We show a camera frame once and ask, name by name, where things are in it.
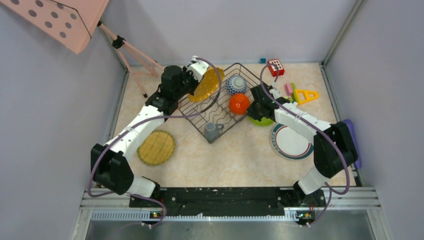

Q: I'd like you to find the round bamboo tray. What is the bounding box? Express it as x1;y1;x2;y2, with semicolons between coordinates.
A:
136;130;177;166

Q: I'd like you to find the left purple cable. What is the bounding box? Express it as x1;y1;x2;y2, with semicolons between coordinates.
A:
86;56;223;229

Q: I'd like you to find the pink perforated stand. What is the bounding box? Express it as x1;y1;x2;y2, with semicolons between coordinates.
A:
0;0;162;98

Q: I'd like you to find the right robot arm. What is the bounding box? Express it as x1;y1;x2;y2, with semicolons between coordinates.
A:
246;83;358;206

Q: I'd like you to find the yellow triangle toy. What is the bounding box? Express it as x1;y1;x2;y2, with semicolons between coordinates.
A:
293;88;320;105

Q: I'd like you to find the blue red patterned bowl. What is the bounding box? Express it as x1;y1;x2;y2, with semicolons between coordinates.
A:
225;74;248;96

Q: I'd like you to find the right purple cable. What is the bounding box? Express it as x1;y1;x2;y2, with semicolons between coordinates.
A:
259;62;351;228

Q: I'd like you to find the white plate green rim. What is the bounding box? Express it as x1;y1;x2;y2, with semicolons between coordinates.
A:
270;124;314;161

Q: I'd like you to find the grey mug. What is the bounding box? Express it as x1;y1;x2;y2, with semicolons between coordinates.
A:
204;122;224;141

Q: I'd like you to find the purple handle tool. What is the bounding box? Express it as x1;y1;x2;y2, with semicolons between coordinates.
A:
342;119;362;169

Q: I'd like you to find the orange bowl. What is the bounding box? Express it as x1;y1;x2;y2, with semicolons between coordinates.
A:
228;93;251;115

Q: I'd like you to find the yellow polka dot plate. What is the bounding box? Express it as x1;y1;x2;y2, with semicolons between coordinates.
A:
187;67;220;103

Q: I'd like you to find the black wire dish rack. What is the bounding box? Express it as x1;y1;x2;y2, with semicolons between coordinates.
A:
178;62;260;144

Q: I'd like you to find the pink toy block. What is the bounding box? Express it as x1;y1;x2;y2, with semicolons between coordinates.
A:
284;82;296;96

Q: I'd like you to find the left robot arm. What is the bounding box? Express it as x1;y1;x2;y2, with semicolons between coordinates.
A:
90;56;214;207

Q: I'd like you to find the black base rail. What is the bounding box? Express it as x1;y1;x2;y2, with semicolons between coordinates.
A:
129;186;327;218

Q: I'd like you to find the red toy block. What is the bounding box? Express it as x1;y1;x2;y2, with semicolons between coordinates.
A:
267;58;285;77

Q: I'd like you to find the purple cable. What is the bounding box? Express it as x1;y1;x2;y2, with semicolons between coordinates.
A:
259;62;351;228
86;56;223;229

